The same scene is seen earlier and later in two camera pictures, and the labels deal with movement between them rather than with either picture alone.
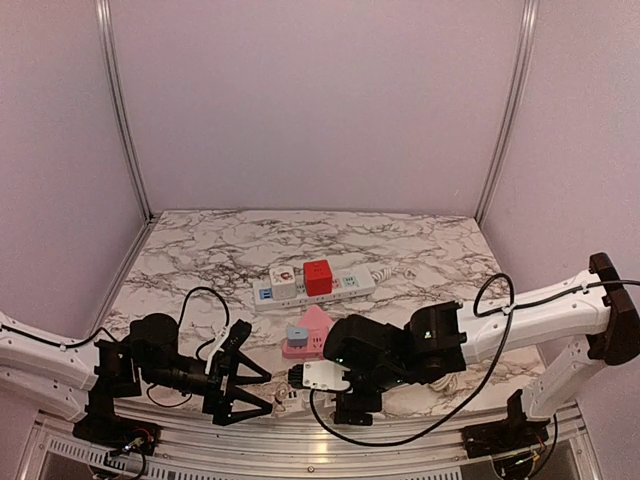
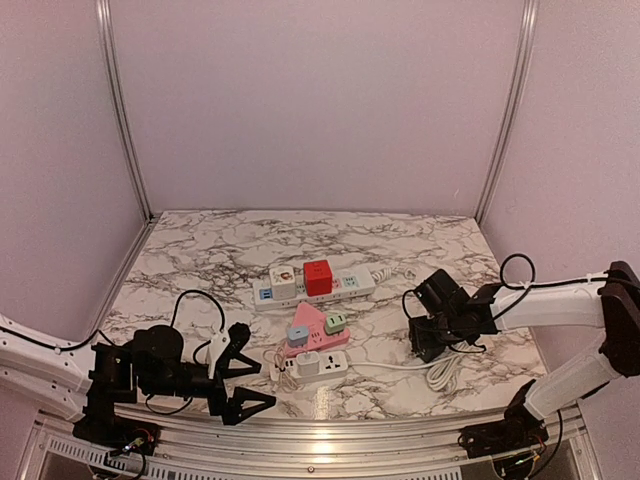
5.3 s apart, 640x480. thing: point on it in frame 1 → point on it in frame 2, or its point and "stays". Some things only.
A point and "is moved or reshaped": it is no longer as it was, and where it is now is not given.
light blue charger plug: [297, 337] stays
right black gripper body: [350, 409] → [440, 335]
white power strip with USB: [297, 399] is moved or reshaped
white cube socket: [283, 282] stays
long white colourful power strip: [345, 283] stays
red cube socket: [318, 277] stays
